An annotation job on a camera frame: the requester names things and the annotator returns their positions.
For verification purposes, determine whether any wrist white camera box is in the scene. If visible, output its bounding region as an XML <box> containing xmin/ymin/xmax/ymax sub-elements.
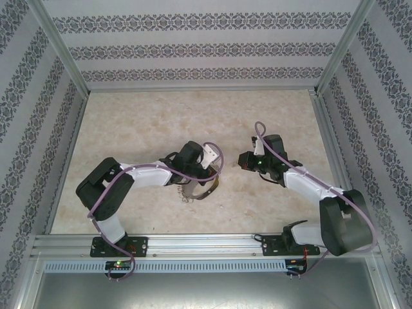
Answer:
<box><xmin>250</xmin><ymin>136</ymin><xmax>266</xmax><ymax>158</ymax></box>
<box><xmin>201</xmin><ymin>144</ymin><xmax>219</xmax><ymax>171</ymax></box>

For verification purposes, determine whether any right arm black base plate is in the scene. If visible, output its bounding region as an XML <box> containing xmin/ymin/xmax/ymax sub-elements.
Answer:
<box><xmin>261</xmin><ymin>234</ymin><xmax>321</xmax><ymax>258</ymax></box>

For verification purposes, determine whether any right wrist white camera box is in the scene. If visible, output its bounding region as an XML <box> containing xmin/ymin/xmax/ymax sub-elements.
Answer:
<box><xmin>250</xmin><ymin>136</ymin><xmax>266</xmax><ymax>158</ymax></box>

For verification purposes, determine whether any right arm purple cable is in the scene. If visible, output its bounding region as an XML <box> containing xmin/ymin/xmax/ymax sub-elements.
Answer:
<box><xmin>254</xmin><ymin>120</ymin><xmax>377</xmax><ymax>279</ymax></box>

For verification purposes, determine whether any thin aluminium frame bar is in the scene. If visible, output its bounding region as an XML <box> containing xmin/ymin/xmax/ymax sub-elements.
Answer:
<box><xmin>86</xmin><ymin>86</ymin><xmax>318</xmax><ymax>93</ymax></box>

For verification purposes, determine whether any grey metal sheet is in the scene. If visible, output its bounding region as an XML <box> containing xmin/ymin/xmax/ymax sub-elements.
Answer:
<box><xmin>30</xmin><ymin>272</ymin><xmax>392</xmax><ymax>309</ymax></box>

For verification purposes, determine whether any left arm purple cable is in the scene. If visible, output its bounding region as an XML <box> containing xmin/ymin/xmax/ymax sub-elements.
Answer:
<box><xmin>87</xmin><ymin>141</ymin><xmax>225</xmax><ymax>281</ymax></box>

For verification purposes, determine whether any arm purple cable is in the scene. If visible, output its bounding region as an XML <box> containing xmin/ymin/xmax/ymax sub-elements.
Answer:
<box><xmin>87</xmin><ymin>141</ymin><xmax>225</xmax><ymax>281</ymax></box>
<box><xmin>254</xmin><ymin>120</ymin><xmax>377</xmax><ymax>279</ymax></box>

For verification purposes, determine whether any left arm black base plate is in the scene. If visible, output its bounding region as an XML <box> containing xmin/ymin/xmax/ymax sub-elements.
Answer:
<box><xmin>89</xmin><ymin>236</ymin><xmax>149</xmax><ymax>258</ymax></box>

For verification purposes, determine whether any aluminium side rail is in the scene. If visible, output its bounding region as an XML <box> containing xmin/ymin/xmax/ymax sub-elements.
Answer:
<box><xmin>310</xmin><ymin>91</ymin><xmax>368</xmax><ymax>232</ymax></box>

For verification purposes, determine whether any slotted grey cable duct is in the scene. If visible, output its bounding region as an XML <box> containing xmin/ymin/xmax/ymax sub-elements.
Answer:
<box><xmin>43</xmin><ymin>259</ymin><xmax>287</xmax><ymax>273</ymax></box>

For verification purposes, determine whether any aluminium frame post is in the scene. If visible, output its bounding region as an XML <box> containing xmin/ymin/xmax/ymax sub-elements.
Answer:
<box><xmin>312</xmin><ymin>0</ymin><xmax>378</xmax><ymax>96</ymax></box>
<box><xmin>27</xmin><ymin>0</ymin><xmax>91</xmax><ymax>95</ymax></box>

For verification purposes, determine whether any wide aluminium mounting rail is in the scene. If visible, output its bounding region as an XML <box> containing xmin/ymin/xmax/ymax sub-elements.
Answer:
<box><xmin>32</xmin><ymin>234</ymin><xmax>377</xmax><ymax>258</ymax></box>

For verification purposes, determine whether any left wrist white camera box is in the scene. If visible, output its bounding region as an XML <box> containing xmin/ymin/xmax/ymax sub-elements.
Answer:
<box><xmin>201</xmin><ymin>144</ymin><xmax>219</xmax><ymax>171</ymax></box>

